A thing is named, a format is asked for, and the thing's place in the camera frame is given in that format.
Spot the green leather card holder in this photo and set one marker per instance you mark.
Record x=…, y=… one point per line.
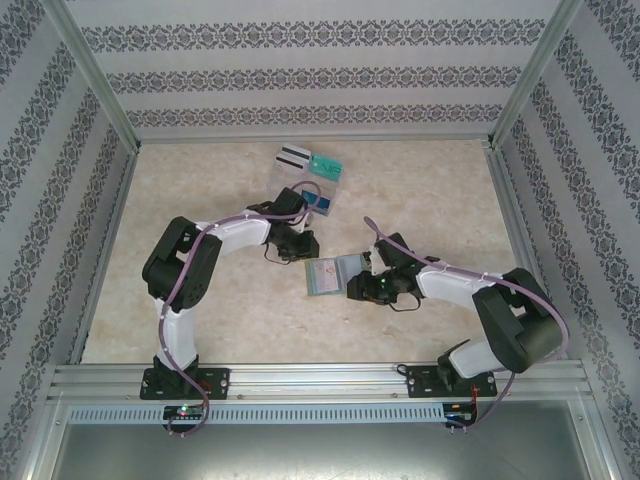
x=350, y=265

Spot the pink floral card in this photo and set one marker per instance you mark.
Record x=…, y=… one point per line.
x=327, y=275

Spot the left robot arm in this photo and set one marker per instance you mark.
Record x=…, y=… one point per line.
x=180, y=265

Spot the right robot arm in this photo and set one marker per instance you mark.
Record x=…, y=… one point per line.
x=520, y=320

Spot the dark blue card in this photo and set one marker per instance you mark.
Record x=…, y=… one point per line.
x=322, y=204

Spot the clear acrylic card stand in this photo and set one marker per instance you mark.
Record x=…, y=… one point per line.
x=282, y=180

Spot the teal VIP card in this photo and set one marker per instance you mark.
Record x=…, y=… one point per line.
x=326, y=167

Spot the white card black stripe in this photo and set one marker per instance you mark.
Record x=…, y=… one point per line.
x=289, y=163
x=296, y=152

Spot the right circuit board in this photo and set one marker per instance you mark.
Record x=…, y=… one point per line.
x=460, y=417

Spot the circuit board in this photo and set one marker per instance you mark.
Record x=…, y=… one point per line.
x=185, y=412
x=460, y=417

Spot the left circuit board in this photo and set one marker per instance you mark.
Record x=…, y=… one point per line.
x=185, y=412

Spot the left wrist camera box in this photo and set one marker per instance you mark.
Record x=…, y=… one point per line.
x=301, y=225

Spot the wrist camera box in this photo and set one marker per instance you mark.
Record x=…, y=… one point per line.
x=301, y=225
x=374, y=259

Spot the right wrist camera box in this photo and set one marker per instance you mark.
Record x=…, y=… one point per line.
x=374, y=259

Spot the aluminium front rail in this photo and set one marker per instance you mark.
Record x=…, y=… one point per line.
x=320, y=382

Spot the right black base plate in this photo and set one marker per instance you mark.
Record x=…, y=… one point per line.
x=417, y=382

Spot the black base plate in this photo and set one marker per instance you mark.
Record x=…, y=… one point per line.
x=220, y=382
x=417, y=382

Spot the right aluminium side rail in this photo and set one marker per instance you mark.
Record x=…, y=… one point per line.
x=506, y=200

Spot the aluminium side rail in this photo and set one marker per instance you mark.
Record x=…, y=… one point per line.
x=506, y=200
x=107, y=250

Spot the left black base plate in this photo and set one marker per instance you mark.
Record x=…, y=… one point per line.
x=220, y=382

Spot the left aluminium side rail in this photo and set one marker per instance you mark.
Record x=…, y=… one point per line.
x=107, y=250

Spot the right aluminium frame post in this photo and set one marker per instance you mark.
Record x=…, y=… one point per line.
x=535, y=75

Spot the aluminium frame post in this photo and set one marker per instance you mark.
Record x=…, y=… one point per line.
x=95, y=75
x=535, y=75

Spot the left aluminium frame post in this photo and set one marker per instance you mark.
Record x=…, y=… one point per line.
x=95, y=75

